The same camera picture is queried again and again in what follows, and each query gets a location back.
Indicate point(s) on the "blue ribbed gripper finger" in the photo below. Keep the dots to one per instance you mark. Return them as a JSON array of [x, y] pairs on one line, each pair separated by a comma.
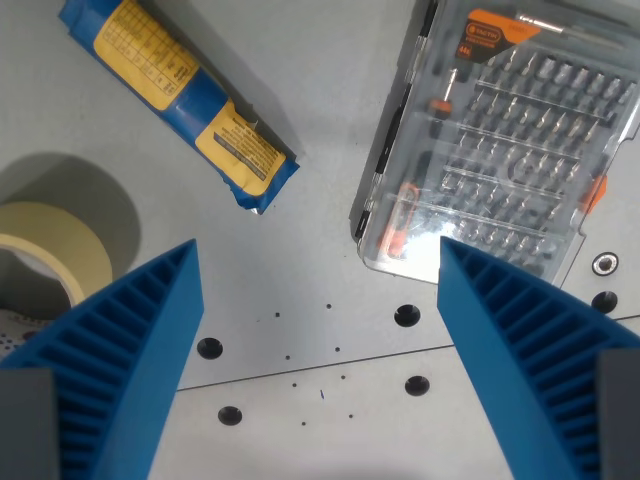
[[131, 350], [520, 345]]

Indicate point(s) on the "blue and yellow bag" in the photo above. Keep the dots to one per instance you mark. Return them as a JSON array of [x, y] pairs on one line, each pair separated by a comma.
[[176, 98]]

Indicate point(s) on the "silver socket head screw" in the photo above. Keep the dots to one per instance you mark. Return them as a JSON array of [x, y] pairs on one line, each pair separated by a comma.
[[604, 263]]

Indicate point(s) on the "beige masking tape roll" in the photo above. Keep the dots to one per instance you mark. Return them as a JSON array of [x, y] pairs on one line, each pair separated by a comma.
[[47, 250]]

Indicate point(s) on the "clear screwdriver bit set case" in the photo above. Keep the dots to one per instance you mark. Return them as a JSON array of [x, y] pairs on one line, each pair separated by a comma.
[[495, 145]]

